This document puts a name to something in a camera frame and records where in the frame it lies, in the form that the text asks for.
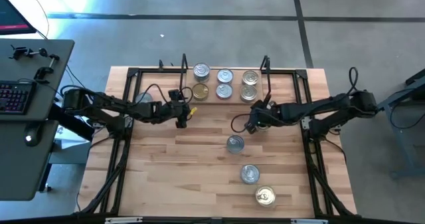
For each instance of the black computer mouse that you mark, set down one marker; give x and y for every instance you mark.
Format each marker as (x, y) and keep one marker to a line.
(34, 132)

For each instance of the silver metal bracket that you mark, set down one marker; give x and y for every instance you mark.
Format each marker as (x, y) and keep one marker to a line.
(123, 220)
(308, 221)

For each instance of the blue label salmon can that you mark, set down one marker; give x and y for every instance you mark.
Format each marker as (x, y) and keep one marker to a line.
(250, 77)
(265, 195)
(248, 93)
(271, 103)

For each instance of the green label tuna can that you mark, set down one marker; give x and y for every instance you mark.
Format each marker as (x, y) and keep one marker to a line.
(235, 144)
(200, 91)
(201, 71)
(250, 174)

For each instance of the red label tuna can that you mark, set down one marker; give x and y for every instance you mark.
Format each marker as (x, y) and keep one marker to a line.
(224, 91)
(264, 129)
(143, 97)
(225, 76)

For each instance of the black keyboard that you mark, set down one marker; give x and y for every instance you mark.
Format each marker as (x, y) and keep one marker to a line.
(16, 97)

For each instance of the dark grey desk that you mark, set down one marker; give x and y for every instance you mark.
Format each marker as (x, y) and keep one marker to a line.
(50, 94)

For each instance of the grey metal stand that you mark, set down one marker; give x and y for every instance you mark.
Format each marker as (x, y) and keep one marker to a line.
(406, 144)

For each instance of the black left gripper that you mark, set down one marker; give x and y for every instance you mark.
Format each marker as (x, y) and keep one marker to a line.
(176, 111)

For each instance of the black desk clamp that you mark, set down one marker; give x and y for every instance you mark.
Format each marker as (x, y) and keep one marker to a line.
(46, 69)
(28, 52)

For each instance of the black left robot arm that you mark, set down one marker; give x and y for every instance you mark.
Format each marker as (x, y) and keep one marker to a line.
(133, 107)

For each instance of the black desk leg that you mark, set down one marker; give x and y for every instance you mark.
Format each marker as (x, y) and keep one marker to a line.
(71, 122)

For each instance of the wooden shelf black metal frame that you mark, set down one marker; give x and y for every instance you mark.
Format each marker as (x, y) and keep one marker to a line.
(212, 84)

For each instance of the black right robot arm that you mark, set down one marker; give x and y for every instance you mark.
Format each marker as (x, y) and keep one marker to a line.
(315, 109)

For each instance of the black desk monitor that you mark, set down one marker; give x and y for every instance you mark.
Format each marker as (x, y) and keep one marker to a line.
(13, 18)

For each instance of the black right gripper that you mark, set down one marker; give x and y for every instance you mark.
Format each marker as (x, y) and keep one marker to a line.
(265, 114)

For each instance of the yellow tape tag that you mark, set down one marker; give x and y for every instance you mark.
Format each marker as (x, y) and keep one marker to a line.
(192, 111)

